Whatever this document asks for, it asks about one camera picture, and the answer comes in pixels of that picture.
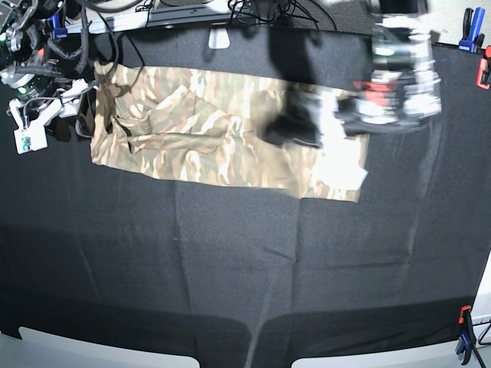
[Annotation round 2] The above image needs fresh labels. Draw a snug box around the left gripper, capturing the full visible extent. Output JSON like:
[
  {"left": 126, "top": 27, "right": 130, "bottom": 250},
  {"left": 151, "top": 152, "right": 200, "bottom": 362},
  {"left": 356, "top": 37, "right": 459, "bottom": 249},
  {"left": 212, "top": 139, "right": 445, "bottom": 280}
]
[{"left": 264, "top": 90, "right": 367, "bottom": 192}]

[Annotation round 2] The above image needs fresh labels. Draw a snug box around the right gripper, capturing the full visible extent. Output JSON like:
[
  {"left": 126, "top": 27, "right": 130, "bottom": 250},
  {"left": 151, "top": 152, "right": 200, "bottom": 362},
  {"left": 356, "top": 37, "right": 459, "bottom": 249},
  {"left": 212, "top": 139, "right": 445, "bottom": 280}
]
[{"left": 8, "top": 79, "right": 97, "bottom": 155}]

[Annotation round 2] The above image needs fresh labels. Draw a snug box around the camouflage t-shirt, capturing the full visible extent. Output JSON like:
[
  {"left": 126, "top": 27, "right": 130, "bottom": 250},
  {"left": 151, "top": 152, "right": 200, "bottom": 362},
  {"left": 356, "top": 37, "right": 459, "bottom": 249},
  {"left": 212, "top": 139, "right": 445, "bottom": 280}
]
[{"left": 91, "top": 63, "right": 369, "bottom": 202}]

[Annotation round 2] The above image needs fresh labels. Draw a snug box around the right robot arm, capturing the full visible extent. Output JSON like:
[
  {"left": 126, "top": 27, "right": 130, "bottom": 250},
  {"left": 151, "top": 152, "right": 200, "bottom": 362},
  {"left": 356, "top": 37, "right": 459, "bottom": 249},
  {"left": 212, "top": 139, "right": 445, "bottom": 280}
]
[{"left": 1, "top": 1, "right": 94, "bottom": 154}]

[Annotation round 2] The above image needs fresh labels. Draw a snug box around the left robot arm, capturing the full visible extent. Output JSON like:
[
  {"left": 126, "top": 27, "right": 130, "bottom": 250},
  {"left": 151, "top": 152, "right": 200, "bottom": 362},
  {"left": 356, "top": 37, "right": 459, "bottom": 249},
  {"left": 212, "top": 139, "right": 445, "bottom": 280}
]
[{"left": 260, "top": 1, "right": 441, "bottom": 190}]

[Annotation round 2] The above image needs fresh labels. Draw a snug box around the blue clamp top left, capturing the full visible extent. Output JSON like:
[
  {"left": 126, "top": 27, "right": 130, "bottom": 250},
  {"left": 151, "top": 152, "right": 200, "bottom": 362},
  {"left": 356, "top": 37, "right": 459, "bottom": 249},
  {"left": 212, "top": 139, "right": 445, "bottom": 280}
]
[{"left": 48, "top": 8, "right": 68, "bottom": 40}]

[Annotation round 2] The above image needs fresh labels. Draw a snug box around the white tape patch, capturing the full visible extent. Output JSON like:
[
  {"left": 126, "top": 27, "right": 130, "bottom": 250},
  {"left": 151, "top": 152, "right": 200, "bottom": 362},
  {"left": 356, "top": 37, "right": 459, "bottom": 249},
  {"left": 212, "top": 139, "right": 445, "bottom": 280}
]
[{"left": 208, "top": 27, "right": 231, "bottom": 50}]

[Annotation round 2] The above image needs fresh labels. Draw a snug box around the black table cloth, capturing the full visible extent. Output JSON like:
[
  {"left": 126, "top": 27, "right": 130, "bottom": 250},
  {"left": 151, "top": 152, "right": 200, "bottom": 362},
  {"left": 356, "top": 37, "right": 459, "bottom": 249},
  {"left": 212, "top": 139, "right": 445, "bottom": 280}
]
[{"left": 1, "top": 46, "right": 490, "bottom": 367}]

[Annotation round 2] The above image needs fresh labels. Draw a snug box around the blue clamp top right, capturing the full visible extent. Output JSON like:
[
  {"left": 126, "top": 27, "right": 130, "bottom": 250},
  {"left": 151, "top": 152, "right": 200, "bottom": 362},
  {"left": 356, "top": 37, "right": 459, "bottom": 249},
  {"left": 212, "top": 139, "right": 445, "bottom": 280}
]
[{"left": 458, "top": 7, "right": 486, "bottom": 53}]

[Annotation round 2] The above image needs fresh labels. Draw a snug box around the orange clamp far right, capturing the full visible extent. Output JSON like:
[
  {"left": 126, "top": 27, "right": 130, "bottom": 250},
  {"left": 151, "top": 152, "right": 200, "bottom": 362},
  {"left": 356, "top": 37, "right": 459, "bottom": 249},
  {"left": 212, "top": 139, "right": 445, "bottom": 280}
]
[{"left": 476, "top": 45, "right": 491, "bottom": 90}]

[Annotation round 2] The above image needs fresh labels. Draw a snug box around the orange blue clamp near right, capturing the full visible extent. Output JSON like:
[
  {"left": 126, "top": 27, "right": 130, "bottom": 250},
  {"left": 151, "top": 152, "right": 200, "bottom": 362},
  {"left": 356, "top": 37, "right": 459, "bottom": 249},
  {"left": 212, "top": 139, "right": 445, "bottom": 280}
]
[{"left": 456, "top": 305, "right": 476, "bottom": 366}]

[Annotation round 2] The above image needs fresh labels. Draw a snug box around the black cable bundle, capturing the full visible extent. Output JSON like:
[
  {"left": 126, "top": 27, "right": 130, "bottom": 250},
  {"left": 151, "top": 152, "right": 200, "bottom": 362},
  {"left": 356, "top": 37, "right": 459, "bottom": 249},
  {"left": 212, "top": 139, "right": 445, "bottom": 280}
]
[{"left": 226, "top": 0, "right": 338, "bottom": 31}]

